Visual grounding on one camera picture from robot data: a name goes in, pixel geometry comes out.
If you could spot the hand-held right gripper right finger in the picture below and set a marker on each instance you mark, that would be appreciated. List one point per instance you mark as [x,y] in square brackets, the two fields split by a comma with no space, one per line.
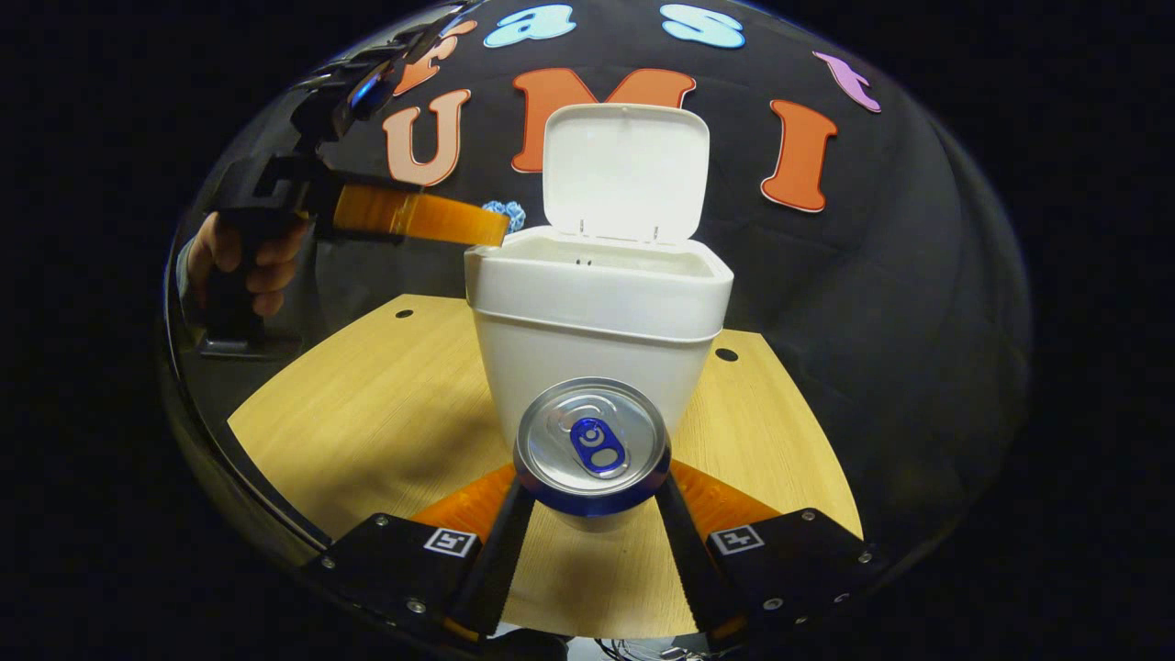
[684,560]

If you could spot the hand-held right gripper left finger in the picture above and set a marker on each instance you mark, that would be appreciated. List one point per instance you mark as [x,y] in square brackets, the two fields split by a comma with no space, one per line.
[505,560]

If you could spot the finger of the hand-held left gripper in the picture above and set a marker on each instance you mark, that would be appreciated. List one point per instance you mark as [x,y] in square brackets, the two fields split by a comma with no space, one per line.
[413,216]

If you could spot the blue paper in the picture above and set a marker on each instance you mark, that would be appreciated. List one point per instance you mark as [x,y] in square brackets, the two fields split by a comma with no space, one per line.
[516,213]

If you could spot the silver blue pop can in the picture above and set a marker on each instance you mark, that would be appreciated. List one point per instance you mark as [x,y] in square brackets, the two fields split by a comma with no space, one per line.
[592,441]

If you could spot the white desktop garbage bin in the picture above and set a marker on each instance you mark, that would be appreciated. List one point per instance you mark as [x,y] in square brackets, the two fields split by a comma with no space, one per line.
[587,321]

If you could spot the wooden desktop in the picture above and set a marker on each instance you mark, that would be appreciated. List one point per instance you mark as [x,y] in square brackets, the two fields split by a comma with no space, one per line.
[386,404]

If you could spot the black backdrop cloth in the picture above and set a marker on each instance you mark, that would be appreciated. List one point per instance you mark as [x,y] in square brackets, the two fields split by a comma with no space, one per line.
[900,303]

